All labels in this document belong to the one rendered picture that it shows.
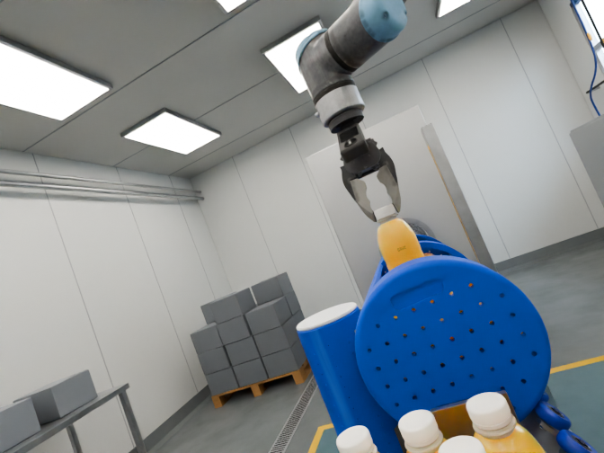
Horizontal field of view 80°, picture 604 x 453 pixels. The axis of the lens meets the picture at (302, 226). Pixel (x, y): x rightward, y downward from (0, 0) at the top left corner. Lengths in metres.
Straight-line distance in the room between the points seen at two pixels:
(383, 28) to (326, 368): 1.21
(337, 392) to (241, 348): 3.01
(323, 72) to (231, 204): 5.87
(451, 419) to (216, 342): 4.14
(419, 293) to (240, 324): 3.85
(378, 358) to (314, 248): 5.43
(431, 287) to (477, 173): 5.35
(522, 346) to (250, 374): 4.05
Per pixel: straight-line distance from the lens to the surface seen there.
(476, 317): 0.61
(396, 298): 0.60
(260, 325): 4.28
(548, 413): 0.67
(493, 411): 0.43
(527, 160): 6.08
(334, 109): 0.71
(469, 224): 2.01
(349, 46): 0.71
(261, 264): 6.36
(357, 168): 0.70
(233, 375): 4.64
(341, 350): 1.48
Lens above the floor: 1.31
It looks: 4 degrees up
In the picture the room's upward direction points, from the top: 22 degrees counter-clockwise
